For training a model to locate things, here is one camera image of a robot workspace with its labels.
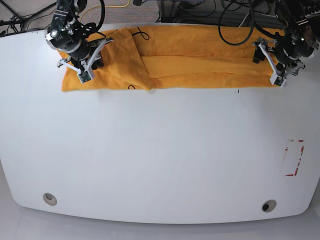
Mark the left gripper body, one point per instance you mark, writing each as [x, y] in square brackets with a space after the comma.
[287, 53]

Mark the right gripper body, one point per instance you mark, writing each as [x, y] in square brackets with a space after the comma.
[81, 59]

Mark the yellow T-shirt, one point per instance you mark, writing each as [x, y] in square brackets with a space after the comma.
[173, 56]

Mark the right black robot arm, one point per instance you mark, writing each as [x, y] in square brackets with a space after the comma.
[82, 43]

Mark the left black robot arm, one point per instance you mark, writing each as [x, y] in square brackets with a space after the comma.
[301, 39]

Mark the red tape rectangle marking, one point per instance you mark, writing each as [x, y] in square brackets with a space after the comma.
[292, 157]

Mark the left table grommet hole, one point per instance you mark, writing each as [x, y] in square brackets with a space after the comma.
[50, 199]

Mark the table grommet hole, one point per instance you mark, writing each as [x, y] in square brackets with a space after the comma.
[269, 206]
[50, 199]

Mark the right table grommet hole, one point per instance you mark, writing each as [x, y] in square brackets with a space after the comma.
[269, 206]

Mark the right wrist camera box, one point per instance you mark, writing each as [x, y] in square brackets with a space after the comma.
[86, 76]

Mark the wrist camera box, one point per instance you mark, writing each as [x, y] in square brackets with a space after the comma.
[277, 81]
[86, 76]

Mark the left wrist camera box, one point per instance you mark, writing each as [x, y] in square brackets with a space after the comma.
[277, 81]

